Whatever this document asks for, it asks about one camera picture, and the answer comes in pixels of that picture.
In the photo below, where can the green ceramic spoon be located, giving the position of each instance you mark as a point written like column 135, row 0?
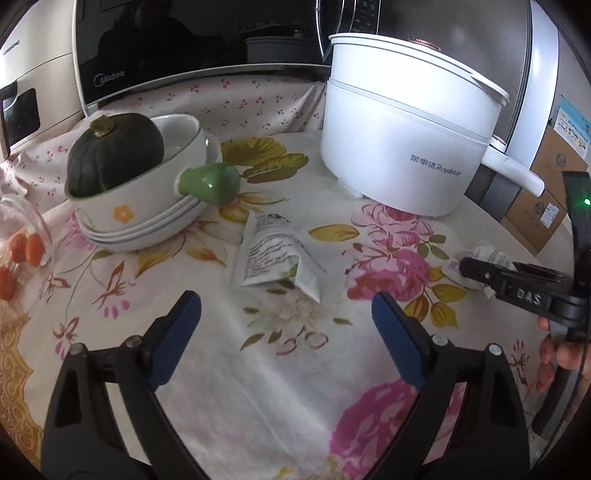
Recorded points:
column 207, row 184

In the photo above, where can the white kitchen appliance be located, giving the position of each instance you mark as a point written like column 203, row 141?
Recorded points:
column 41, row 69

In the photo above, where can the clear glass jar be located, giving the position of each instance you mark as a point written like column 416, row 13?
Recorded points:
column 39, row 226

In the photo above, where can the person's right hand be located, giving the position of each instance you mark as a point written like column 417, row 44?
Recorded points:
column 570, row 357

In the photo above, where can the white electric cooking pot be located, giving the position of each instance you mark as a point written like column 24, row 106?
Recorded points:
column 392, row 152

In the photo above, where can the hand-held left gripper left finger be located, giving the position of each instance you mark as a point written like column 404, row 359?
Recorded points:
column 175, row 341

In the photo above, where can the dark green squash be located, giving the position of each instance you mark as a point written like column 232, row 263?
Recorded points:
column 115, row 157

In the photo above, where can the large floral tablecloth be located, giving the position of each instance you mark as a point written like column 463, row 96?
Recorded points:
column 277, row 369

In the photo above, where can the grey refrigerator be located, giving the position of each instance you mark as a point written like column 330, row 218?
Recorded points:
column 498, row 55

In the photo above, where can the black front microwave oven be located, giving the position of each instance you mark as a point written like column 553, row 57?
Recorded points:
column 207, row 37

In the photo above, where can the white paper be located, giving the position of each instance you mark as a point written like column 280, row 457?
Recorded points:
column 480, row 253

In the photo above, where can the small orange kumquat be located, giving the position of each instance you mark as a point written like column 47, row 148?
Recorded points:
column 16, row 247
column 34, row 249
column 5, row 284

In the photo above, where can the blue white sticker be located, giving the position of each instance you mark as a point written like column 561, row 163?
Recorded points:
column 572, row 124

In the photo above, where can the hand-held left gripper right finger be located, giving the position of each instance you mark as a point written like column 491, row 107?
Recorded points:
column 397, row 341

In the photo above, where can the white snack wrapper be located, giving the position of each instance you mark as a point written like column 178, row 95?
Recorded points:
column 272, row 249

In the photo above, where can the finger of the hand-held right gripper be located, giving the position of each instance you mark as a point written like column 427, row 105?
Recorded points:
column 545, row 271
column 485, row 272

